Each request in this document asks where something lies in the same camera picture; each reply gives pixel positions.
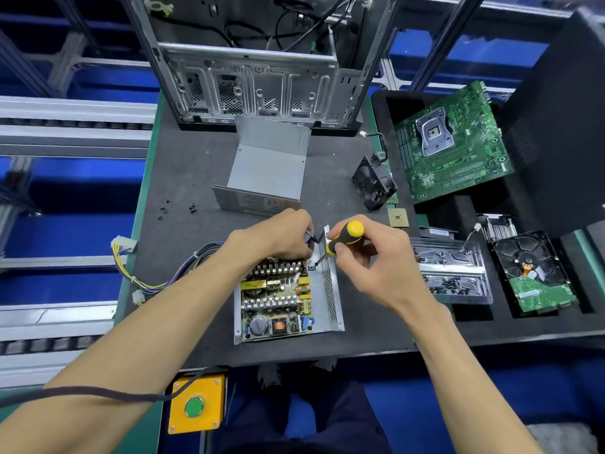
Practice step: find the person's right hand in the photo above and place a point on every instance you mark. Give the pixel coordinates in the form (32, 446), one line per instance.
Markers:
(383, 269)

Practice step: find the person's left hand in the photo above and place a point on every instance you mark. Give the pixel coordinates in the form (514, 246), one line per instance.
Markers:
(279, 236)

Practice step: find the power supply metal base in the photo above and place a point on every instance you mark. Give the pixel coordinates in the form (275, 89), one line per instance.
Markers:
(329, 298)

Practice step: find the small black screws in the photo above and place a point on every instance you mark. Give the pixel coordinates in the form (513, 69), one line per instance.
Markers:
(189, 208)

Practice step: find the person's left forearm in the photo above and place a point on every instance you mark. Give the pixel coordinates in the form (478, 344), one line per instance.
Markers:
(142, 345)

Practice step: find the person's right forearm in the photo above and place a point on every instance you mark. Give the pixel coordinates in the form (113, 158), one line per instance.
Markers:
(477, 383)

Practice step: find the grey power supply cover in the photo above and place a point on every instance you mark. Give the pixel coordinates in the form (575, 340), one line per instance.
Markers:
(269, 165)

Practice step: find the person's right shoe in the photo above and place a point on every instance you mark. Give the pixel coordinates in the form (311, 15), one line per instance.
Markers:
(325, 365)

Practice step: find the person's shoe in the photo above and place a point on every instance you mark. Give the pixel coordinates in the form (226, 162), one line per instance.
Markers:
(268, 375)
(325, 365)

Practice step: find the person's left shoe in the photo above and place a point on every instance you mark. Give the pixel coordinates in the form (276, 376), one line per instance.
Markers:
(268, 375)

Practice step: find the person's dark trousers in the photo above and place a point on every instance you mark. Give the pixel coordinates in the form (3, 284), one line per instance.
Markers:
(312, 421)

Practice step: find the small square processor chip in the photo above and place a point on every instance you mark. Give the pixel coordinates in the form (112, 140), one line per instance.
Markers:
(398, 217)

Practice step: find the clear plastic screw tray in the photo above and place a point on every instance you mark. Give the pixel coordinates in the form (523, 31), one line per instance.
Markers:
(454, 274)

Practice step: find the black cooling fan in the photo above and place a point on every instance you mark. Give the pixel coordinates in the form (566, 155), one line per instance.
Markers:
(373, 182)

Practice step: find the black foam work mat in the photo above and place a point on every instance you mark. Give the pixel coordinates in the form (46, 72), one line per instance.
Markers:
(180, 175)

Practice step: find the silver heatsink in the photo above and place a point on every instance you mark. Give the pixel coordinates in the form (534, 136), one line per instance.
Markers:
(498, 229)

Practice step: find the green motherboard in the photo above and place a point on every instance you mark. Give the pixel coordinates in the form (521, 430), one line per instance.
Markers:
(458, 146)

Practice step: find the black hard disk drive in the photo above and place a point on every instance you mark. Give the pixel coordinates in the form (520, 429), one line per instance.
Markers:
(531, 274)

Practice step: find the silver computer tower chassis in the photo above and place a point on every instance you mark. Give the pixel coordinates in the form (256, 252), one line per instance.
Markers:
(246, 89)

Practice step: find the yellow button box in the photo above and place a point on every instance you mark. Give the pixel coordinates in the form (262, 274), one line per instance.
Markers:
(196, 405)

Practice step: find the black foam parts tray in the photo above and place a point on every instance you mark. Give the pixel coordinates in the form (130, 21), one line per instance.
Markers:
(558, 118)

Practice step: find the aluminium conveyor frame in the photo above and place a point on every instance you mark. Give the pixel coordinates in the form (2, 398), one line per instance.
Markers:
(66, 118)

